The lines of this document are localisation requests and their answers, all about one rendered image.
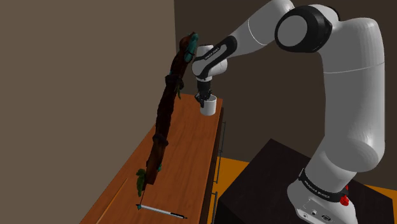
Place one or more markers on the white cup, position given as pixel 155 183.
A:
pixel 209 108

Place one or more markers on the brown branch with teal leaves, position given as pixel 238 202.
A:
pixel 164 118

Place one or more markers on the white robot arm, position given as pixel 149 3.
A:
pixel 350 102

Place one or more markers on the white and black pen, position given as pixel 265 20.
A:
pixel 161 211

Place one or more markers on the black robot stand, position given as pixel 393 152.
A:
pixel 260 189

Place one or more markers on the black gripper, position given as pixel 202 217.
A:
pixel 203 89

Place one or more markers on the brown wooden chest of drawers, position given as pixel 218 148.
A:
pixel 189 149

